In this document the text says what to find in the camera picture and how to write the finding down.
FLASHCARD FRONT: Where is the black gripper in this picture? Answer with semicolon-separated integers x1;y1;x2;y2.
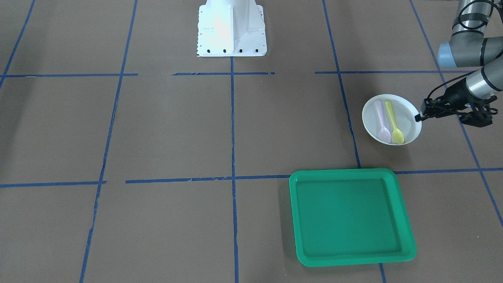
415;81;498;127

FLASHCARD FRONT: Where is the yellow plastic spoon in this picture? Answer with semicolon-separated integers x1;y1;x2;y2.
385;101;405;145

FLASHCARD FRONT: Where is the white round plate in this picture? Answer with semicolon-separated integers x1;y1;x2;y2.
362;94;422;146

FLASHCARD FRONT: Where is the pink plastic spoon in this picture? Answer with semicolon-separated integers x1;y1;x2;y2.
374;100;391;143

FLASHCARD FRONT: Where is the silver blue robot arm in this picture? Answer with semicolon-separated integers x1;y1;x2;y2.
415;0;503;127

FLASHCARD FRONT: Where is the green plastic tray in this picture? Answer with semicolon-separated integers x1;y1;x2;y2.
289;168;417;268

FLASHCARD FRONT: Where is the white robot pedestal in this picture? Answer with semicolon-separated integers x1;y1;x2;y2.
196;0;268;57

